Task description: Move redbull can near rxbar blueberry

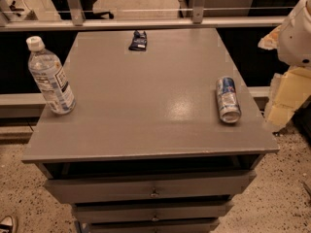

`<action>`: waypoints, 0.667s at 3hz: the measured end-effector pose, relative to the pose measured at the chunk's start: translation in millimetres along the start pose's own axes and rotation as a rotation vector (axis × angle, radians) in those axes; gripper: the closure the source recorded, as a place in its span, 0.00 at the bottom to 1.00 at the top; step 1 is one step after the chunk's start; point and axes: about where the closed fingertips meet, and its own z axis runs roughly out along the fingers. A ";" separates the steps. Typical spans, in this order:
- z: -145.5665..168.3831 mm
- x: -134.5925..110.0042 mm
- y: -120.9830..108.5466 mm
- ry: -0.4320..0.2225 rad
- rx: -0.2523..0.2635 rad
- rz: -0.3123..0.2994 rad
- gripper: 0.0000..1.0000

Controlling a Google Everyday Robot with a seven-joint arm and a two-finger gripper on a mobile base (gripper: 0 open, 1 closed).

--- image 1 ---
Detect black and white sneaker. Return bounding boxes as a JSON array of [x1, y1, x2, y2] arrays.
[[0, 216, 17, 233]]

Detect blue rxbar blueberry wrapper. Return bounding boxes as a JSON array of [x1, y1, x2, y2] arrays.
[[128, 30, 148, 51]]

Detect bottom grey drawer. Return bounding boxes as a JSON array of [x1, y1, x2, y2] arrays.
[[77, 218, 220, 233]]

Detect top grey drawer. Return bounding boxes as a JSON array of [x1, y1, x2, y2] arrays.
[[45, 170, 256, 204]]

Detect clear plastic water bottle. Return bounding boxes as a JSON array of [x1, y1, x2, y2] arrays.
[[26, 36, 76, 115]]

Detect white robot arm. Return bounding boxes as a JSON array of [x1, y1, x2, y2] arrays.
[[258, 0, 311, 132]]

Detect middle grey drawer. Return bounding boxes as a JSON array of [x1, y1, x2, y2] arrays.
[[74, 197, 233, 223]]

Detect grey drawer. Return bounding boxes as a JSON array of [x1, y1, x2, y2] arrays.
[[45, 170, 256, 204], [74, 197, 233, 223], [77, 218, 220, 233]]

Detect grey drawer cabinet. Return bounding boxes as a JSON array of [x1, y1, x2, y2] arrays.
[[20, 28, 281, 233]]

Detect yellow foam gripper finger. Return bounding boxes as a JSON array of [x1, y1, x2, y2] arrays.
[[264, 66, 311, 127], [258, 26, 281, 50]]

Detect metal railing frame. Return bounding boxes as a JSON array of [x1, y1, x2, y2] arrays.
[[1, 0, 299, 32]]

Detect redbull can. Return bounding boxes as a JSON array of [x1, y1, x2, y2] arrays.
[[216, 77, 241, 124]]

